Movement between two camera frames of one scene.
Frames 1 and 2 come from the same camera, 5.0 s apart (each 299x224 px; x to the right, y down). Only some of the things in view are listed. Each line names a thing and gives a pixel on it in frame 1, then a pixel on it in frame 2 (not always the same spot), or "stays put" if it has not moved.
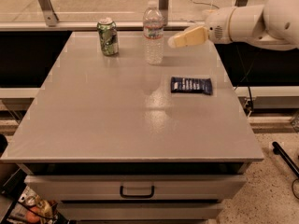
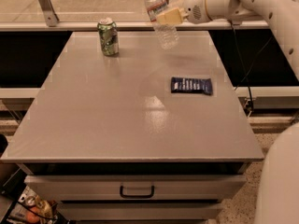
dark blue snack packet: (192, 85) stays put
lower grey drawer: (140, 211) stays put
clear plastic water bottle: (153, 34) to (166, 34)
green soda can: (108, 36) stays put
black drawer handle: (136, 196) stays put
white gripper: (217, 28) to (195, 9)
